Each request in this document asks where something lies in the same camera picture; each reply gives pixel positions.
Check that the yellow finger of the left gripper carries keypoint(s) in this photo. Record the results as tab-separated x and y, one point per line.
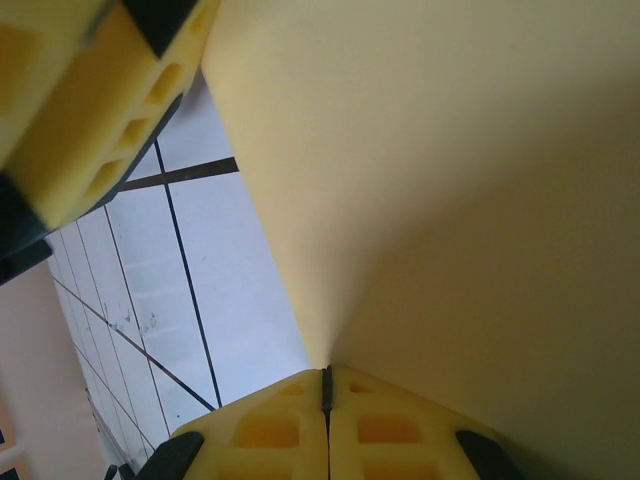
90	110

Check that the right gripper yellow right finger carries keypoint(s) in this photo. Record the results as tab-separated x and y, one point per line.
390	435

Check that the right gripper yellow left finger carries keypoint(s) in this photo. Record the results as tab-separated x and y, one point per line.
270	435

